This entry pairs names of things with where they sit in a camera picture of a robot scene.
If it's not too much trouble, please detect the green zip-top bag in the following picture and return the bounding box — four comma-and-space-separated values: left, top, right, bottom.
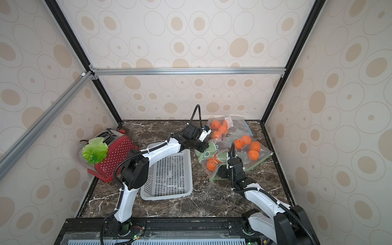
195, 139, 232, 182

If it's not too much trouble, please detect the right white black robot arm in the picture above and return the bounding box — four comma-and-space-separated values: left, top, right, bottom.
218, 143, 320, 245

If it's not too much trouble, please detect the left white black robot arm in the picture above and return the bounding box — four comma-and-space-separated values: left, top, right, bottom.
104, 104, 211, 225

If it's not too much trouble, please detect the right green-edged zip-top bag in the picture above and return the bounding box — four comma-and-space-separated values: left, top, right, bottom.
223, 134, 273, 171

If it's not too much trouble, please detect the middle clear zip-top bag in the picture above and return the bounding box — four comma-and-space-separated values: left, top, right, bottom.
207, 115, 253, 147

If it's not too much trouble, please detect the white perforated plastic basket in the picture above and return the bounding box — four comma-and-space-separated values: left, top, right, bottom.
140, 142, 193, 201

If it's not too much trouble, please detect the red dotted toaster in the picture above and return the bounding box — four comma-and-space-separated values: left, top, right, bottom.
78, 128, 138, 183

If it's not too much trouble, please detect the green plastic leaf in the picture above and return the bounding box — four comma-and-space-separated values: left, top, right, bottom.
82, 137, 109, 165

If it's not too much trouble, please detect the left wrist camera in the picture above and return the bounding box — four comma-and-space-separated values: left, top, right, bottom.
198, 129, 211, 142

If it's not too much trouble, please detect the horizontal aluminium rail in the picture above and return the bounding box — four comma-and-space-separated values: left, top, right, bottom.
86, 67, 286, 77

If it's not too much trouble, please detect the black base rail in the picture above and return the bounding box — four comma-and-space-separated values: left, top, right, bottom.
55, 217, 274, 245

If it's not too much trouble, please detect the diagonal aluminium rail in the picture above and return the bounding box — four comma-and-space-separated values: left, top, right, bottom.
1, 71, 93, 178

